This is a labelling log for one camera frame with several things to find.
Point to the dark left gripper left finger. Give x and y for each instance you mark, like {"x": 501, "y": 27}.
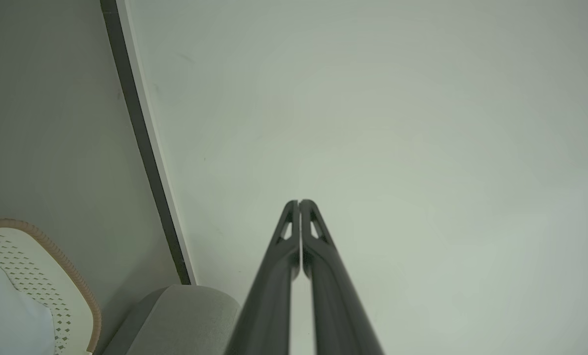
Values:
{"x": 269, "y": 291}

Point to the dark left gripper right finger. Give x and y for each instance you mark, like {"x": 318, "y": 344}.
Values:
{"x": 333, "y": 291}

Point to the white laundry basket, tan rim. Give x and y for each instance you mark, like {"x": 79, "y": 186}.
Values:
{"x": 52, "y": 276}

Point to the grey fabric sofa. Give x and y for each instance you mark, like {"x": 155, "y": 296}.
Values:
{"x": 180, "y": 320}

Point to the white and black baseboard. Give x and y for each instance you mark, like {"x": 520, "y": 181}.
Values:
{"x": 146, "y": 143}

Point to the pale white garment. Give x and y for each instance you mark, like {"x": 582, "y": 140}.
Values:
{"x": 8, "y": 310}

